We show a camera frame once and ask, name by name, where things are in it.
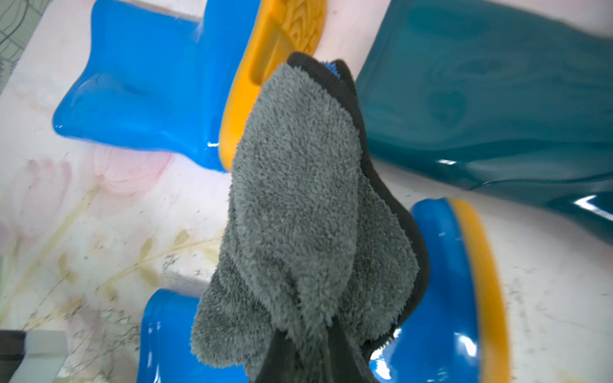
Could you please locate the green rubber boot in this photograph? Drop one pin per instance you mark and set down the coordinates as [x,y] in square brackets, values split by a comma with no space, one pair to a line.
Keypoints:
[494,100]

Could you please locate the blue rubber boot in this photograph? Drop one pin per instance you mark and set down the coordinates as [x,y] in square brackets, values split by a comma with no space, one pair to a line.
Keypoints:
[160,82]
[458,333]

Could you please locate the grey microfibre cloth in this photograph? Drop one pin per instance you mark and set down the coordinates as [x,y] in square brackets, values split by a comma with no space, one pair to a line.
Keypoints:
[319,263]

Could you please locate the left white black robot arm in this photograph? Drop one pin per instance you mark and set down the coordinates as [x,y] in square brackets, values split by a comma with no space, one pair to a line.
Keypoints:
[32,356]

